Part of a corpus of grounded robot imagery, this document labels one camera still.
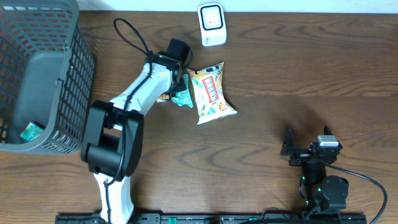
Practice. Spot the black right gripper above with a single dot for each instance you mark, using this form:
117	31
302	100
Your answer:
301	155

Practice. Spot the small orange snack packet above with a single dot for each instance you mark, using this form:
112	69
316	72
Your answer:
163	98

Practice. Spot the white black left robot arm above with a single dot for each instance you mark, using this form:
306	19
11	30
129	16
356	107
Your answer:
113	138

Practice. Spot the teal tissue pack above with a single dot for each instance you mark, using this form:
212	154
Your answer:
31	132

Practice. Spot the large orange wipes pack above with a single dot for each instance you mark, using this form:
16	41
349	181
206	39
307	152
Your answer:
208	93

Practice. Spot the white barcode scanner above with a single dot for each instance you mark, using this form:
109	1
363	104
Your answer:
212	24

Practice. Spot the grey plastic mesh basket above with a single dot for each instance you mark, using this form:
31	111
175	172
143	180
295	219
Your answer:
47	74

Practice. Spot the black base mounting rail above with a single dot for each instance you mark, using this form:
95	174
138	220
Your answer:
156	218

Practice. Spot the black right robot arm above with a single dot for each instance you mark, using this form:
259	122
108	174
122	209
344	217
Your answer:
324	194

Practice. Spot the teal snack wrapper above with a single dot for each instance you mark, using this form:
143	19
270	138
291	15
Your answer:
183	98

